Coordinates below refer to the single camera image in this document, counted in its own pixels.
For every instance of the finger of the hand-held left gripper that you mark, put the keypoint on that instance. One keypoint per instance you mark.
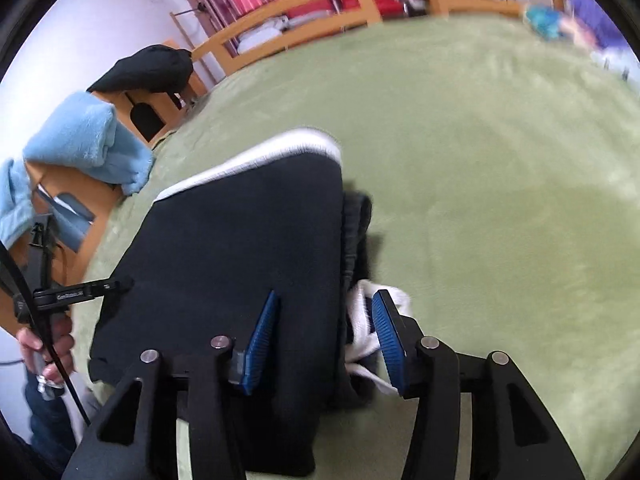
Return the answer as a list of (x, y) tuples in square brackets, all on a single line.
[(85, 291)]

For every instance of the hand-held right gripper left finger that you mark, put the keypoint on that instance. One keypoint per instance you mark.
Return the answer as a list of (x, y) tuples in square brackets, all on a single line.
[(260, 350)]

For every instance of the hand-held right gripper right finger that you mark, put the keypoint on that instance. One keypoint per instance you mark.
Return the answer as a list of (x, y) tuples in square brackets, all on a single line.
[(387, 340)]

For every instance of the black pants with white stripe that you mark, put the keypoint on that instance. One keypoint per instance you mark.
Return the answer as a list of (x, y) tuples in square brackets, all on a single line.
[(225, 240)]

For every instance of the person's left hand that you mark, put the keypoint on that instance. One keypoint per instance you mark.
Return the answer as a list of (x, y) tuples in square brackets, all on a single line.
[(42, 345)]

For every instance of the person's leg in blue jeans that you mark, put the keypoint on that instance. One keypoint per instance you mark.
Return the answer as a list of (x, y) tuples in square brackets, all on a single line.
[(47, 430)]

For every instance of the light blue fleece blanket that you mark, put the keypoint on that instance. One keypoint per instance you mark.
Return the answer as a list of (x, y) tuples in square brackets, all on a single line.
[(85, 130)]

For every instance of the green bed blanket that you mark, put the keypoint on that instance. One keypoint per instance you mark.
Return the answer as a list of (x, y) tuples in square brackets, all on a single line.
[(475, 160)]

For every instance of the black cloth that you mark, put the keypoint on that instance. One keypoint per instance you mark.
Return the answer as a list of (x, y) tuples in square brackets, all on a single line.
[(145, 70)]

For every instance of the red chair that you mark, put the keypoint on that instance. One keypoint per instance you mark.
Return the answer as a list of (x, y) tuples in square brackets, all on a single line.
[(385, 0), (310, 10)]

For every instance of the teal patterned cloth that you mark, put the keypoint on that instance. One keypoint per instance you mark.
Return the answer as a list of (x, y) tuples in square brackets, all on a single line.
[(545, 22)]

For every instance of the purple cloth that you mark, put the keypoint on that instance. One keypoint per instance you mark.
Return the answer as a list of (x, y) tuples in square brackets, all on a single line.
[(595, 15)]

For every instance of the wooden bed side rail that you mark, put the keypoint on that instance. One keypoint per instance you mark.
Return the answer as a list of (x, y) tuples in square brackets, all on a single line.
[(367, 5)]

